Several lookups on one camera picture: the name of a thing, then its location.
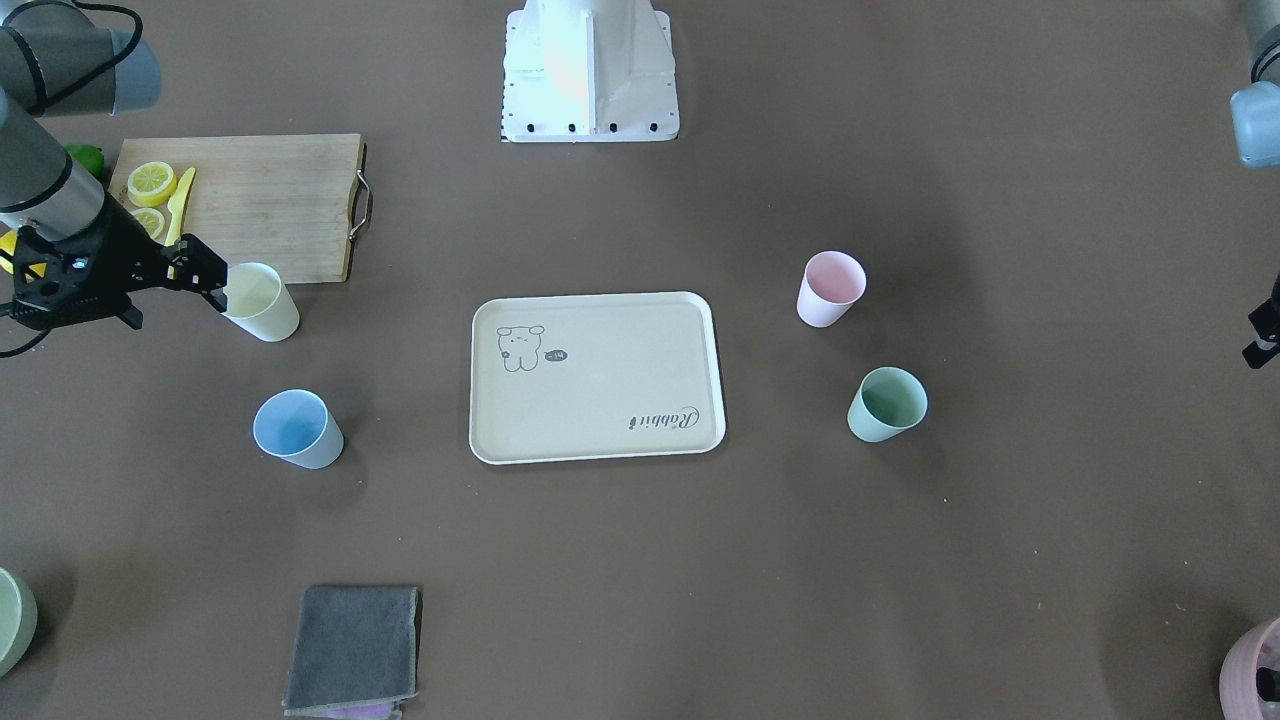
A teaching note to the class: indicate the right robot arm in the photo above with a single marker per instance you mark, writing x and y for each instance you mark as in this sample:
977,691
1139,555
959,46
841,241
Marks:
58,62

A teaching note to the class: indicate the cream rabbit tray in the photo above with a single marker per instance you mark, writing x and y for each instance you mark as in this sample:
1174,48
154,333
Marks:
588,377

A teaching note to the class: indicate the light blue cup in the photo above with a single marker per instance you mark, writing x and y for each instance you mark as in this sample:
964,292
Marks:
296,426

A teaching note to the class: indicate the lemon slice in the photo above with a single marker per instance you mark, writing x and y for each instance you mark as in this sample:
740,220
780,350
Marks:
151,184
152,221

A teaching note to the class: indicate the grey folded cloth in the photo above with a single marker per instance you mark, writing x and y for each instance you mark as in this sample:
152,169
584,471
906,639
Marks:
354,653

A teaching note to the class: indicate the mint green cup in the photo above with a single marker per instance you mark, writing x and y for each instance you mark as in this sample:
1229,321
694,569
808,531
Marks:
889,401

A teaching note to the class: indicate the pale yellow cup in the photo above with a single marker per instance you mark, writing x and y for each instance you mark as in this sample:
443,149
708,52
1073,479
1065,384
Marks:
259,302

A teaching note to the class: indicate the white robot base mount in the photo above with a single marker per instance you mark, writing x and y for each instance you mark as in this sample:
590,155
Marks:
589,72

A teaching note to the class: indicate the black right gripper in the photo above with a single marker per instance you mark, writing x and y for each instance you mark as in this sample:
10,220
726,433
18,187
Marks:
124,251

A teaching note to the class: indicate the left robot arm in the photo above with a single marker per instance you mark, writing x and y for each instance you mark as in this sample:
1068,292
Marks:
1255,117

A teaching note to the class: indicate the pink cup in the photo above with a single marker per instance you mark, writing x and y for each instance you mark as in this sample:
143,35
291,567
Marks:
832,282

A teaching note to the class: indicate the mint green bowl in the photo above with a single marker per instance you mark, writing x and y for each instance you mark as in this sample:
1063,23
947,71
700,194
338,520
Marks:
19,616

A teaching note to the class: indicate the yellow plastic knife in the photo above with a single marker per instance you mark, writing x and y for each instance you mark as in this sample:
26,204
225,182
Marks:
177,204

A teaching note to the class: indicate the wooden cutting board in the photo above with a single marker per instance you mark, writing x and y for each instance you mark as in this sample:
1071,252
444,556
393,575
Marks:
285,200

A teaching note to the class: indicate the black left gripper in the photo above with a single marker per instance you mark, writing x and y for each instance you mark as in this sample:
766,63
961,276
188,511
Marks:
1264,327

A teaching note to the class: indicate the pink mixing bowl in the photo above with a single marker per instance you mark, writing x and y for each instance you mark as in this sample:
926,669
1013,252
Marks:
1248,678

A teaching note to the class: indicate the green lime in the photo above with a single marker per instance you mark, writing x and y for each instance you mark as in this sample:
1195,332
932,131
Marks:
89,157

